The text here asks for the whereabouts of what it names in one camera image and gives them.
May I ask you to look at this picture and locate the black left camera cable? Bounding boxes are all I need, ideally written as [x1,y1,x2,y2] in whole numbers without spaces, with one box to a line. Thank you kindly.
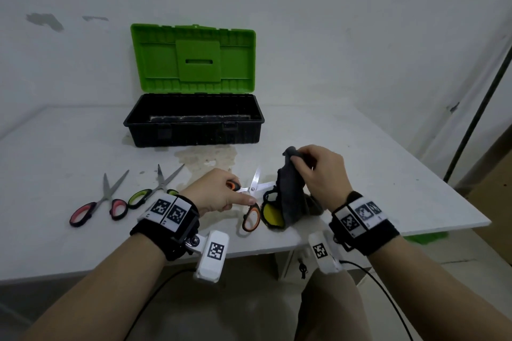
[123,268,197,341]

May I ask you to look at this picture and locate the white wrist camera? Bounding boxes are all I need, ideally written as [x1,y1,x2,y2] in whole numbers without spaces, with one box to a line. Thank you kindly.
[307,231,345,275]
[193,230,231,284]

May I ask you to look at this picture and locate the person's right hand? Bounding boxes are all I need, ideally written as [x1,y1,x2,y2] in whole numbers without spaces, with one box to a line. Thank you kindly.
[290,144,354,212]

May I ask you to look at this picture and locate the green object under table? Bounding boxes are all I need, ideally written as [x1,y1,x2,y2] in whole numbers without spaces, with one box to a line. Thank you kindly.
[403,230,449,244]

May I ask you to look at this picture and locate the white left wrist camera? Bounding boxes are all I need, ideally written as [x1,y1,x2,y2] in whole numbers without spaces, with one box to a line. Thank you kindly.
[193,230,231,284]

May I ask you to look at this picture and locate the black metal pole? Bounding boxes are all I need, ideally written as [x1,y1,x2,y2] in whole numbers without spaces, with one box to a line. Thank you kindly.
[443,47,512,184]

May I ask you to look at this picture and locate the black right camera cable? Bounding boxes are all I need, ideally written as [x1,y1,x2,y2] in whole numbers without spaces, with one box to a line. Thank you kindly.
[341,259,415,341]

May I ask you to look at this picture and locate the black toolbox with green lid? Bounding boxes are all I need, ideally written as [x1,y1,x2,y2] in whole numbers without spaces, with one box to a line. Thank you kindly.
[123,23,266,149]

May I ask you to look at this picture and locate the person's left forearm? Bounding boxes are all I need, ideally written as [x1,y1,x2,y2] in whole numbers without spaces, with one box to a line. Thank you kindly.
[19,233,169,341]

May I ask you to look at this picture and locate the black wristband with markers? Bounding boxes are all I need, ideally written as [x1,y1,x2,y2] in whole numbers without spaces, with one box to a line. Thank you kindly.
[130,194,201,262]
[328,191,401,257]

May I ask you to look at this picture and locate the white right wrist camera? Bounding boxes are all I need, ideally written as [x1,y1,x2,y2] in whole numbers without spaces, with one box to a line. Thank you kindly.
[307,231,345,275]

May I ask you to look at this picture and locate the green handled scissors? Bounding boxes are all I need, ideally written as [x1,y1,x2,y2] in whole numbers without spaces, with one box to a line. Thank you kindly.
[127,164,186,210]

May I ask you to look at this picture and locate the black left wristband with markers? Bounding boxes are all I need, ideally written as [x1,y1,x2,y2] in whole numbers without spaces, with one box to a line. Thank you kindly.
[130,194,201,262]

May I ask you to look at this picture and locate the person's right forearm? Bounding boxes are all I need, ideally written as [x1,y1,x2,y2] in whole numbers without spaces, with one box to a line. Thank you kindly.
[367,232,512,341]

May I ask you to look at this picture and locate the person's left hand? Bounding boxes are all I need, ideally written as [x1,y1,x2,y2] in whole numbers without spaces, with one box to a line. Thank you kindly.
[180,168,258,217]

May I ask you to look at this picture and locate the red handled scissors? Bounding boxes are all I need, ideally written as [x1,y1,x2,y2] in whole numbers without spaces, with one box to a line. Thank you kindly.
[69,170,130,228]

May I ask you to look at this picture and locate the black camera cable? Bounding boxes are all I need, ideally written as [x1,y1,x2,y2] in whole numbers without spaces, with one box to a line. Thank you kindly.
[341,259,415,341]
[123,268,197,341]

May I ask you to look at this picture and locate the orange handled scissors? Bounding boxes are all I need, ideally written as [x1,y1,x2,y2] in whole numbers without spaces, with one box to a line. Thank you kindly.
[226,167,277,233]

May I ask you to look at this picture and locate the dark grey cloth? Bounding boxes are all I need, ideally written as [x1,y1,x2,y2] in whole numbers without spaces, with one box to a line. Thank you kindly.
[275,146,326,230]

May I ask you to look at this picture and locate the person's leg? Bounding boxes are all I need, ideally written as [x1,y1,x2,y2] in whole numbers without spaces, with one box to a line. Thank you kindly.
[294,269,375,341]

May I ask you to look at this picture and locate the brown cardboard box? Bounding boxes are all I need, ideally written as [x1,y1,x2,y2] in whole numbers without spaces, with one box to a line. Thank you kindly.
[456,124,512,266]

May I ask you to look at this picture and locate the black right wristband with markers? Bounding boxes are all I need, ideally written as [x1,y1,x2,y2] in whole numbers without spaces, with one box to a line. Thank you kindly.
[328,191,401,257]

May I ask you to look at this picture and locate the yellow handled scissors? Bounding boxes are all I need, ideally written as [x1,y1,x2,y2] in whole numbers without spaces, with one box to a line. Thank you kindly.
[262,188,286,230]

